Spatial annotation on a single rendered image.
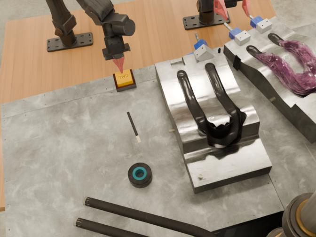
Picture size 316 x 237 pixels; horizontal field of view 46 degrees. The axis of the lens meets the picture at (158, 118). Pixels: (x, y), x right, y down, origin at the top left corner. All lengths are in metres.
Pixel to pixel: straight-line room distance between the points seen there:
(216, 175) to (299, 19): 1.89
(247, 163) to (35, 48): 1.03
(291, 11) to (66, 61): 1.83
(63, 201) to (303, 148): 0.83
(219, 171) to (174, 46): 0.61
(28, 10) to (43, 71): 1.61
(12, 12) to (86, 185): 2.16
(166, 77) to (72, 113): 0.39
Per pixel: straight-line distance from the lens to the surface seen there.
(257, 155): 1.26
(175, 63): 1.44
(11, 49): 1.78
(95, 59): 1.60
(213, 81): 1.37
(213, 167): 1.23
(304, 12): 2.97
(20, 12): 3.22
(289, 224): 0.74
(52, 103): 1.52
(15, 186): 1.40
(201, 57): 1.41
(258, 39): 1.55
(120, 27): 1.32
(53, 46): 1.69
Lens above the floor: 1.98
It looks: 59 degrees down
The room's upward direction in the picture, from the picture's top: 9 degrees counter-clockwise
